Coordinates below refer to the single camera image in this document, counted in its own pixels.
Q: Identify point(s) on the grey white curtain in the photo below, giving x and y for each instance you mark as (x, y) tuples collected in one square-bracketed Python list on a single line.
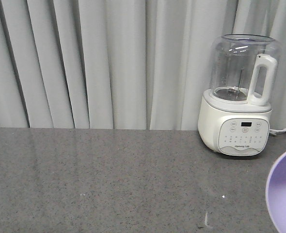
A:
[(122, 64)]

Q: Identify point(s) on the white blender base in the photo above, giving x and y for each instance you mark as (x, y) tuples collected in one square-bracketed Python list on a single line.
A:
[(234, 128)]

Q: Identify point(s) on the clear blender jar white handle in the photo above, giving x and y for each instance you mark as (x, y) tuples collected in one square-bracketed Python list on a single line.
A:
[(244, 68)]

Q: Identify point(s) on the purple plastic bowl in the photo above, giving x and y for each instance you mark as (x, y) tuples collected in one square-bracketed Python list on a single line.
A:
[(275, 193)]

